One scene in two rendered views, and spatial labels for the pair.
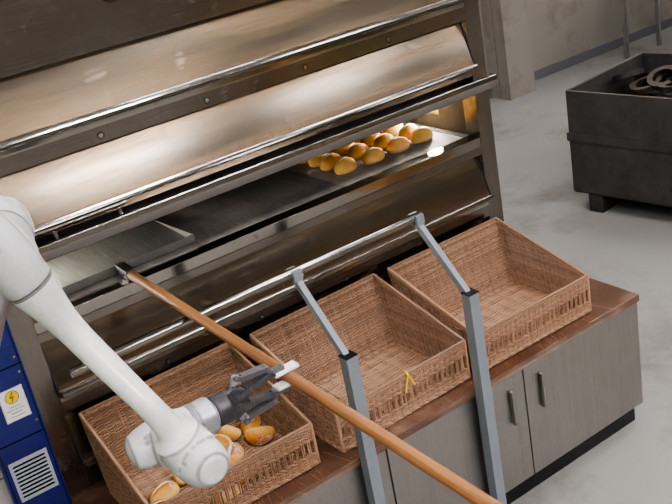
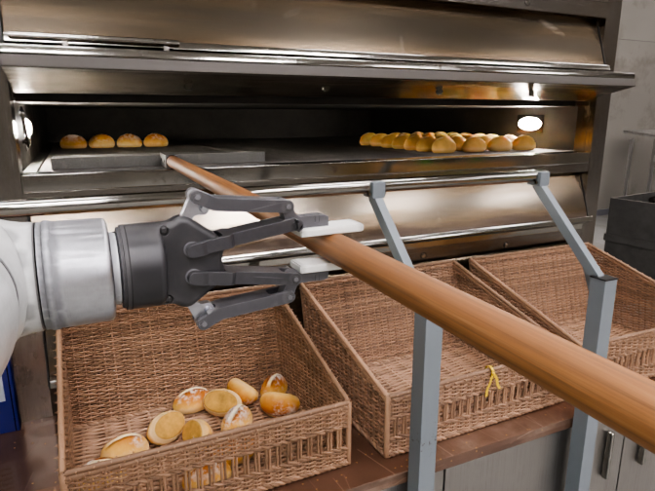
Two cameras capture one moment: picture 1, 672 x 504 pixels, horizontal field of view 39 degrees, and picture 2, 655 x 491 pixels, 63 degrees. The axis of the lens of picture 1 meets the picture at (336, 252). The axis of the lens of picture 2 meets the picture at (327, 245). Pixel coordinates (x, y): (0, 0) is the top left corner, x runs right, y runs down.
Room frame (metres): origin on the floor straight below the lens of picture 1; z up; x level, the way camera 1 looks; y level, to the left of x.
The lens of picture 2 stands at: (1.48, 0.12, 1.31)
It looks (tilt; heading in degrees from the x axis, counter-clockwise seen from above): 14 degrees down; 6
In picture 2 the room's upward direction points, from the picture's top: straight up
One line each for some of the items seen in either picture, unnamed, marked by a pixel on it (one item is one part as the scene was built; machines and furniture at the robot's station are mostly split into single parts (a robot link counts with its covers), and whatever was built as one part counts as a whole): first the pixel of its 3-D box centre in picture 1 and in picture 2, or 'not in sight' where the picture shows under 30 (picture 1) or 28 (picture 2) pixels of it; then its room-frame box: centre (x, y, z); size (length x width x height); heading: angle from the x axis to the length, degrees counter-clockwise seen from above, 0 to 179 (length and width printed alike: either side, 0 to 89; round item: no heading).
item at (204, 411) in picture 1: (202, 418); (81, 272); (1.89, 0.37, 1.18); 0.09 x 0.06 x 0.09; 31
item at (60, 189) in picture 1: (262, 117); (373, 29); (3.06, 0.15, 1.54); 1.79 x 0.11 x 0.19; 121
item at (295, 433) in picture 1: (199, 437); (196, 385); (2.54, 0.53, 0.72); 0.56 x 0.49 x 0.28; 121
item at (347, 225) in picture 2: (284, 369); (327, 227); (2.01, 0.18, 1.20); 0.07 x 0.03 x 0.01; 121
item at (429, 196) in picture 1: (293, 260); (370, 214); (3.06, 0.15, 1.02); 1.79 x 0.11 x 0.19; 121
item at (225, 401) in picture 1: (230, 404); (170, 262); (1.93, 0.31, 1.18); 0.09 x 0.07 x 0.08; 121
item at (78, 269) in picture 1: (98, 254); (156, 154); (3.02, 0.78, 1.20); 0.55 x 0.36 x 0.03; 121
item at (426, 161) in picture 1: (281, 221); (367, 167); (3.09, 0.16, 1.16); 1.80 x 0.06 x 0.04; 121
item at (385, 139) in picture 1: (345, 139); (443, 140); (3.74, -0.13, 1.21); 0.61 x 0.48 x 0.06; 31
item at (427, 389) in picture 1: (359, 355); (426, 339); (2.85, -0.01, 0.72); 0.56 x 0.49 x 0.28; 122
